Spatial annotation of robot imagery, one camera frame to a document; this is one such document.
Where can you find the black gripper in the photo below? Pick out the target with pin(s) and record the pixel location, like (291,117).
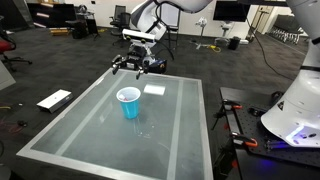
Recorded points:
(140,59)

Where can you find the red and white marker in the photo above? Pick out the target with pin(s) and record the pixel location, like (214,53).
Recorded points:
(124,98)

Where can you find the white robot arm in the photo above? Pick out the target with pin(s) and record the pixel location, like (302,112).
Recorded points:
(305,88)

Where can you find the blue plastic cup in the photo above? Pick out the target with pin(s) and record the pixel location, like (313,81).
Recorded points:
(130,108)

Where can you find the white flat box on floor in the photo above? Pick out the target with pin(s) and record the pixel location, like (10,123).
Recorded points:
(55,101)

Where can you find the orange black clamp upper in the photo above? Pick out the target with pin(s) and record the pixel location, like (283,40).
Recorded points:
(230,105)

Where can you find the orange black clamp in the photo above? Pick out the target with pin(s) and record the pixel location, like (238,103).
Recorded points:
(230,105)
(251,142)

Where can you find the black optical breadboard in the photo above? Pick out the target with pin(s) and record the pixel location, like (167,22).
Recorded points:
(293,137)

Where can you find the red office chair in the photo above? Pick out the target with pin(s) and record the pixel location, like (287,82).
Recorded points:
(8,44)

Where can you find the orange black clamp lower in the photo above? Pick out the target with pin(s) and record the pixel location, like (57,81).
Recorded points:
(251,142)

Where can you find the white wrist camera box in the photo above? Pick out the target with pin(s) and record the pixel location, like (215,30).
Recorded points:
(137,35)

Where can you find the black wall monitor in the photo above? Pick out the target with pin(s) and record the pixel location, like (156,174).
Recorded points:
(231,11)

